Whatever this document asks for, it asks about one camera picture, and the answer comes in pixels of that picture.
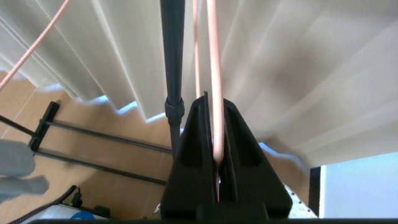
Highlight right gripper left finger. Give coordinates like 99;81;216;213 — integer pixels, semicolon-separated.
160;91;218;218

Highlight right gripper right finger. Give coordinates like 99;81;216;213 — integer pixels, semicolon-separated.
219;98;293;218

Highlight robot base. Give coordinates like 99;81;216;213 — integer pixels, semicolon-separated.
18;186;113;224

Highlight white laundry basket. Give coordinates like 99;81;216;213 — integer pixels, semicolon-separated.
284;183;318;220

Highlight black clothes rack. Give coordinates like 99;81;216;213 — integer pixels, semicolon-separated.
0;0;187;187

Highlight beige curtain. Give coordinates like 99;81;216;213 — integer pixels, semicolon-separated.
0;0;398;169

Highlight black cable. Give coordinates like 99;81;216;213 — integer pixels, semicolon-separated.
7;185;78;224

